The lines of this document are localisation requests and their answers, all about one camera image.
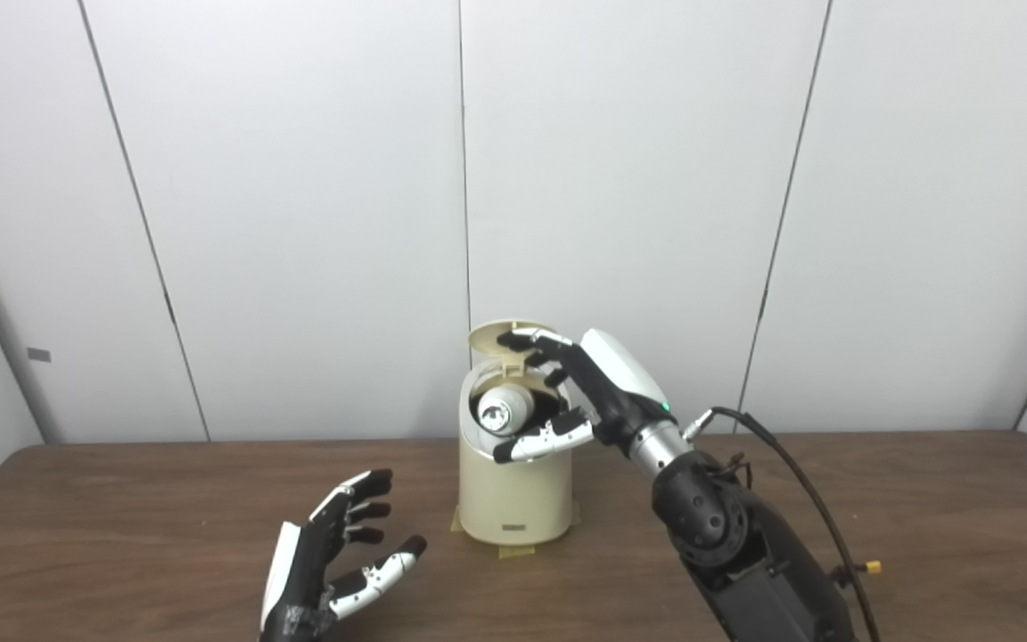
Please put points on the small gray wall tag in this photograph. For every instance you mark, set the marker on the small gray wall tag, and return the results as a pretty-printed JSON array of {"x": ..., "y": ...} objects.
[{"x": 38, "y": 354}]

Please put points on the small white plastic bottle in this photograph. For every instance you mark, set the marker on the small white plastic bottle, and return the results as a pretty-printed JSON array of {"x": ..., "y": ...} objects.
[{"x": 506, "y": 408}]

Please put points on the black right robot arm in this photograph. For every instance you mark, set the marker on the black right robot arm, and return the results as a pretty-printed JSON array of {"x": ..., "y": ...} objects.
[{"x": 701, "y": 517}]

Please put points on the cream round bin lid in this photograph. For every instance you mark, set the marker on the cream round bin lid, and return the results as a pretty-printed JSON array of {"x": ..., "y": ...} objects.
[{"x": 480, "y": 341}]

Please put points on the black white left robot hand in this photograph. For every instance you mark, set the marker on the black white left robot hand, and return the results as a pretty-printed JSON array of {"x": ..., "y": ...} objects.
[{"x": 304, "y": 571}]

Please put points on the cream-colored bin body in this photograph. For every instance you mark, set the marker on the cream-colored bin body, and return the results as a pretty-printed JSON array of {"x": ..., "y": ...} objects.
[{"x": 513, "y": 499}]

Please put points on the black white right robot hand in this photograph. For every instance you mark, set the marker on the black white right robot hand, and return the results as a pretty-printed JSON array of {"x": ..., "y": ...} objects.
[{"x": 616, "y": 383}]

